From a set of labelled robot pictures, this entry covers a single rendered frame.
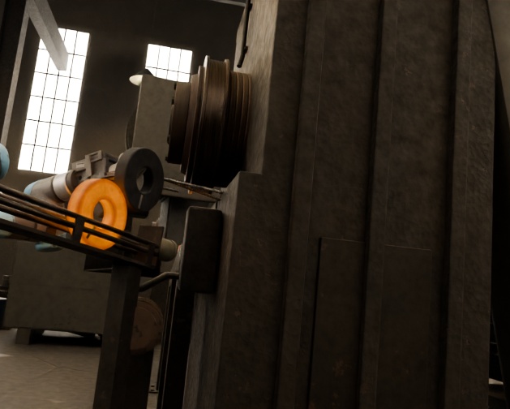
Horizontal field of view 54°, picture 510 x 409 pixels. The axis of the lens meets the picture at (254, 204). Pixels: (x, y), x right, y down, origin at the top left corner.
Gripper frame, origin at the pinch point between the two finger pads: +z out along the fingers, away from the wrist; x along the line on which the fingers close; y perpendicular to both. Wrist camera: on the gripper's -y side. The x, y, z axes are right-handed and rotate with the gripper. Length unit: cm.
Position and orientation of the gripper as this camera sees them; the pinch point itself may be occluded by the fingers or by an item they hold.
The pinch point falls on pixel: (140, 171)
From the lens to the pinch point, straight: 125.0
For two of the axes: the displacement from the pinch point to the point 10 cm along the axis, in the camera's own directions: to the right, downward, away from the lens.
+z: 9.0, -2.3, -3.6
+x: 4.1, 1.8, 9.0
